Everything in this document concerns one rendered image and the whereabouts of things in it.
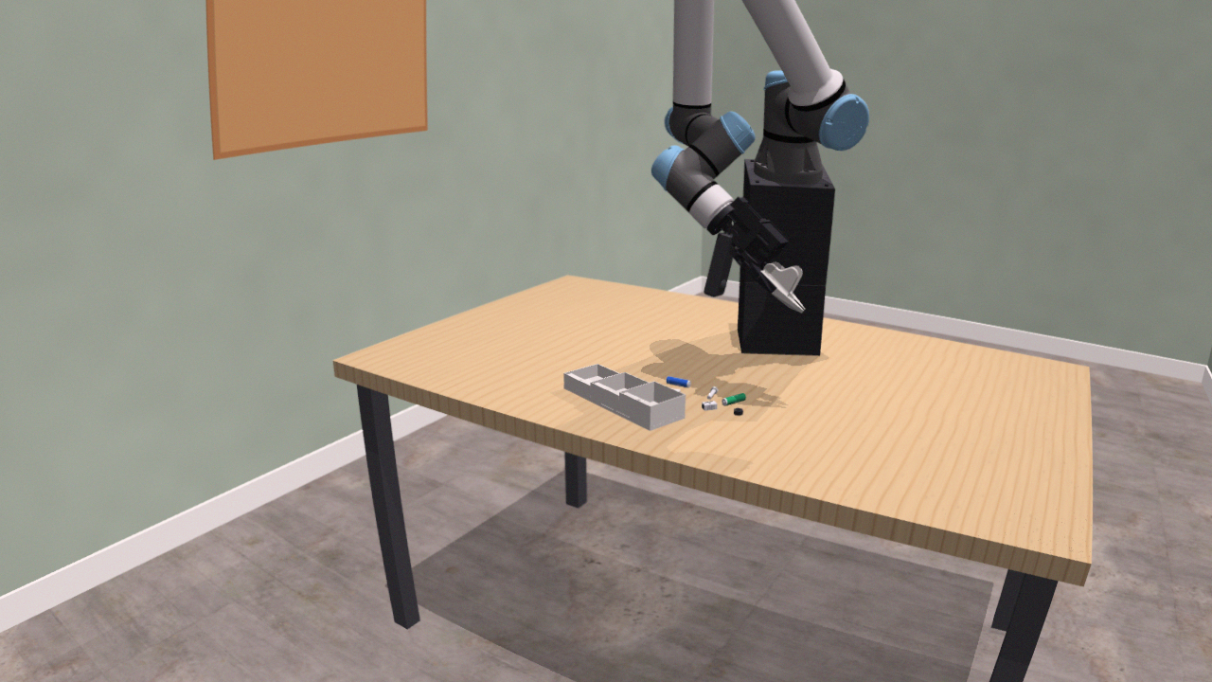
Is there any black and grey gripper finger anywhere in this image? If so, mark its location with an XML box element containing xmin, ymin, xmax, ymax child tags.
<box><xmin>772</xmin><ymin>262</ymin><xmax>805</xmax><ymax>311</ymax></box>
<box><xmin>741</xmin><ymin>257</ymin><xmax>804</xmax><ymax>314</ymax></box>

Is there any white rack of three labelled bins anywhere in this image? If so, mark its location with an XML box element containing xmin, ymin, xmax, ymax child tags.
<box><xmin>564</xmin><ymin>363</ymin><xmax>686</xmax><ymax>431</ymax></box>

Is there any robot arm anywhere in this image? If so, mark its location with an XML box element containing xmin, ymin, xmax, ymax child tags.
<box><xmin>651</xmin><ymin>0</ymin><xmax>869</xmax><ymax>297</ymax></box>

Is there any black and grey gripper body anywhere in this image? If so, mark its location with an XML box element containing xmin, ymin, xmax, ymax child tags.
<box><xmin>707</xmin><ymin>197</ymin><xmax>789</xmax><ymax>271</ymax></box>

